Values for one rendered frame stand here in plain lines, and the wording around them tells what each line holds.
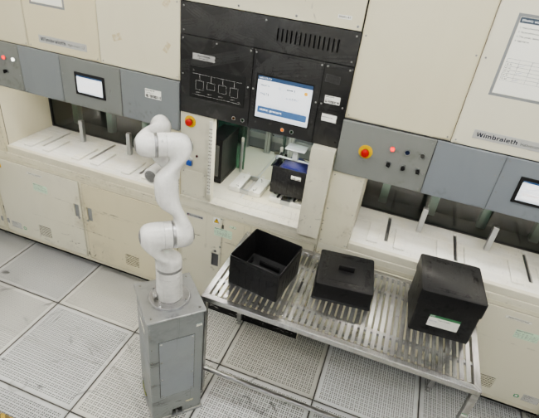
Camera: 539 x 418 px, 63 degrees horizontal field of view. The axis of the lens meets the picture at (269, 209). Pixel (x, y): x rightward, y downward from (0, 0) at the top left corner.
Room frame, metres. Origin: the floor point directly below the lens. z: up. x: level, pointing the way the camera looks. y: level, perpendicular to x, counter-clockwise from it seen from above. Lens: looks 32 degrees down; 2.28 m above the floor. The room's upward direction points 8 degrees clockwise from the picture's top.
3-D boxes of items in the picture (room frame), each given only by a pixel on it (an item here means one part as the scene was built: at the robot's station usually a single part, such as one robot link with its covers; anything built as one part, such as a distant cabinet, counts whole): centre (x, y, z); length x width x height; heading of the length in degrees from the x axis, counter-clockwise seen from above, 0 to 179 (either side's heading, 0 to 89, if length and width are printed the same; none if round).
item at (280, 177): (2.39, -0.11, 1.06); 0.24 x 0.20 x 0.32; 75
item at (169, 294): (1.51, 0.42, 0.85); 0.19 x 0.19 x 0.18
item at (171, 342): (1.51, 0.42, 0.38); 0.28 x 0.28 x 0.76; 30
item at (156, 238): (1.50, 0.45, 1.07); 0.19 x 0.12 x 0.24; 111
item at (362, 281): (1.75, -0.43, 0.83); 0.29 x 0.29 x 0.13; 82
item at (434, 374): (1.66, -0.43, 0.38); 1.30 x 0.60 x 0.76; 75
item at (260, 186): (2.46, 0.15, 0.89); 0.22 x 0.21 x 0.04; 165
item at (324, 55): (2.56, 0.02, 0.98); 0.95 x 0.88 x 1.95; 165
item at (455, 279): (1.62, -0.89, 0.89); 0.29 x 0.29 x 0.25; 78
